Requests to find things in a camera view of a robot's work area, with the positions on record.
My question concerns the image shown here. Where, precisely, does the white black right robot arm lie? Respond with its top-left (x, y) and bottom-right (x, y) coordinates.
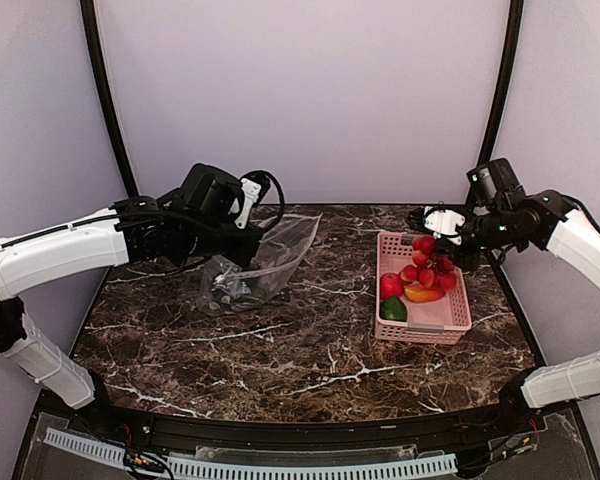
top-left (421, 158), bottom-right (600, 434)

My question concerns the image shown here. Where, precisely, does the black frame post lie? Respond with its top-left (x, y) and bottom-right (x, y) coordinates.
top-left (476, 0), bottom-right (525, 166)
top-left (79, 0), bottom-right (139, 197)

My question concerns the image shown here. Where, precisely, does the black left frame post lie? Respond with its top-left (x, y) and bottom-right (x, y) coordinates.
top-left (79, 0), bottom-right (139, 197)

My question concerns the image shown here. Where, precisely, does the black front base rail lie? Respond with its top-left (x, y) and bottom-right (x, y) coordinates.
top-left (29, 387), bottom-right (581, 469)

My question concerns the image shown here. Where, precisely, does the pink perforated plastic basket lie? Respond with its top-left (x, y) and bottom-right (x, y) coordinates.
top-left (374, 232), bottom-right (472, 345)

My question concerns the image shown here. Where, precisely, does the clear zip top bag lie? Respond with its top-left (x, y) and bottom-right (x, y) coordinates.
top-left (196, 214), bottom-right (322, 316)

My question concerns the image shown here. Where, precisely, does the black right frame post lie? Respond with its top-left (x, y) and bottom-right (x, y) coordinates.
top-left (476, 0), bottom-right (525, 166)

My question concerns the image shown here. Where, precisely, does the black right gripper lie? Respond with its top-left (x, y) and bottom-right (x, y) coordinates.
top-left (431, 205), bottom-right (514, 272)

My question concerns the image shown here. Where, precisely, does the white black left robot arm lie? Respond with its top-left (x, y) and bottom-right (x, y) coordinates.
top-left (0, 164), bottom-right (279, 436)

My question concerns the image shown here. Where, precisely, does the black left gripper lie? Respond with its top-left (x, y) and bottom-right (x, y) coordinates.
top-left (180, 217), bottom-right (266, 267)

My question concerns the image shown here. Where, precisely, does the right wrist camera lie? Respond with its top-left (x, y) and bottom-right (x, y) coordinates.
top-left (407, 206), bottom-right (466, 239)

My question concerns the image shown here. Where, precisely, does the orange yellow mango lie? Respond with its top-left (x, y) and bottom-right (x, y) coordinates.
top-left (404, 284), bottom-right (446, 304)

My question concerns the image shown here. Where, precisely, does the white slotted cable duct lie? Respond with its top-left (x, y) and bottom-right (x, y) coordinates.
top-left (43, 427), bottom-right (458, 480)

